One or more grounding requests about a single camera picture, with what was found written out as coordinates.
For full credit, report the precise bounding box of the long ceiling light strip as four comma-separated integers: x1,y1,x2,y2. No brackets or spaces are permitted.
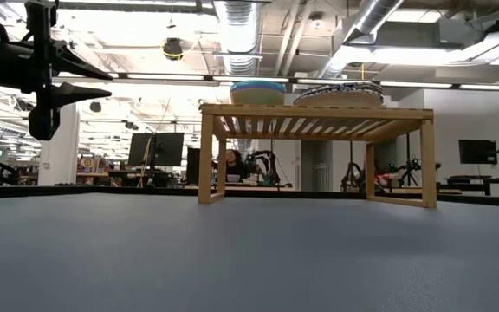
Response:
52,71,499,93

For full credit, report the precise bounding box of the black background desk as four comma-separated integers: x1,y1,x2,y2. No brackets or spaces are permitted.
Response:
437,172,499,197

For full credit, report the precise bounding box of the blue table mat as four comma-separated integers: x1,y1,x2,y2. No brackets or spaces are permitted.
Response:
0,192,499,312

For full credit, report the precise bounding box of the black ceiling dome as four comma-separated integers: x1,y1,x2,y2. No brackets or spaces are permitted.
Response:
162,37,185,62

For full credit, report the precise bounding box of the slatted wooden shelf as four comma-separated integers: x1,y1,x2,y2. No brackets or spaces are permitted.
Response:
197,102,437,210

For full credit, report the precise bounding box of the large black monitor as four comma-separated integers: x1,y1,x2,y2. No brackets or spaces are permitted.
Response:
126,132,185,168

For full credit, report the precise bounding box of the white pillar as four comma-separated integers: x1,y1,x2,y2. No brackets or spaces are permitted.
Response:
36,103,81,187

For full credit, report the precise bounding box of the black wall screen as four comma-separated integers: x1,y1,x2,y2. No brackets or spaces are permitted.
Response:
457,139,498,166

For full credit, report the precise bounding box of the small black monitor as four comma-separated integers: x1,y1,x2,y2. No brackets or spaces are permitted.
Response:
185,146,202,185

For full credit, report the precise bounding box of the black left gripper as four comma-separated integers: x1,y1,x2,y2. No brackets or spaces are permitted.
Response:
23,0,114,142

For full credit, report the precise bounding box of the silver ceiling duct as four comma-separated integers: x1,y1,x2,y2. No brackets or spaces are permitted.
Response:
317,0,406,80
213,0,262,77

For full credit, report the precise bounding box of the yellow plastic cup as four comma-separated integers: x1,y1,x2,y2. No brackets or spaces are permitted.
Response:
230,88,286,107

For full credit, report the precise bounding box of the person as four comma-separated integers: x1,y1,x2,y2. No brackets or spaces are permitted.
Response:
221,148,247,184

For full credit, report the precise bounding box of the blue patterned paper plate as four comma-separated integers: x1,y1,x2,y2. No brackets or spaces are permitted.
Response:
301,81,383,90
293,89,385,108
295,87,385,97
296,84,384,94

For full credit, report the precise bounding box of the teal plastic bowl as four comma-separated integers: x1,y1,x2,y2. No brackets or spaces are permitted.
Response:
230,80,287,88

